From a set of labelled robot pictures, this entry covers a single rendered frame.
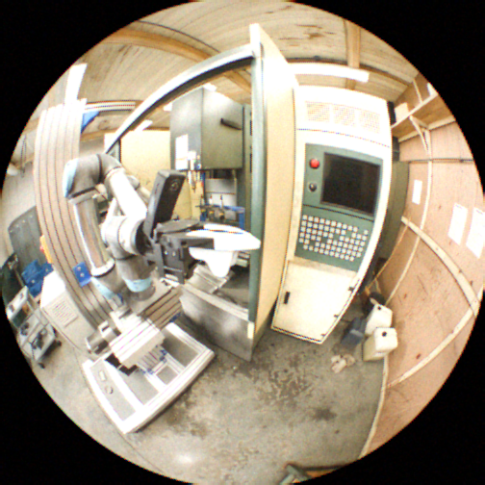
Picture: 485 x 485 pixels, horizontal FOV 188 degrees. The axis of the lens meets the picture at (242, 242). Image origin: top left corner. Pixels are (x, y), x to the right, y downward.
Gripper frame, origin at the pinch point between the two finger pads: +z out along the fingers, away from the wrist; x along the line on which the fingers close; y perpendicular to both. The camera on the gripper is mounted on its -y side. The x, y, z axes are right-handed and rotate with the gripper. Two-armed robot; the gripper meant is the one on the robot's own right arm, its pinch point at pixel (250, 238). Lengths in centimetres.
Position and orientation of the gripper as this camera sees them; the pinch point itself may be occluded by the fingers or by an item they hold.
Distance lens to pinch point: 20.0
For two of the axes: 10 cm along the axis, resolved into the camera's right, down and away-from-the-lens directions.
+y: -0.4, 9.4, 3.3
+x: -2.7, 3.1, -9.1
